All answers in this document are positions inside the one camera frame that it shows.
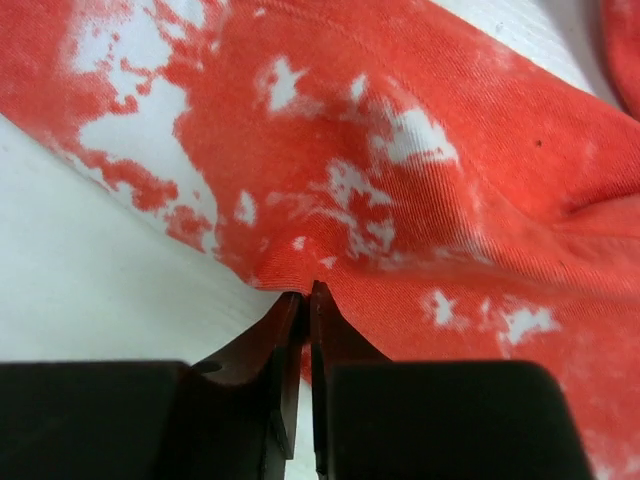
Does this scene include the red white tie-dye trousers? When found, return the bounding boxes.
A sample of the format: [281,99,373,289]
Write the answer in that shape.
[1,1,639,479]

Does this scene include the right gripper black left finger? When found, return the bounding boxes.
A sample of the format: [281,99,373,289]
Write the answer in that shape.
[1,293,302,479]

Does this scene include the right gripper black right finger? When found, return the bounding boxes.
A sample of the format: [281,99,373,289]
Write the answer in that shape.
[309,282,593,479]

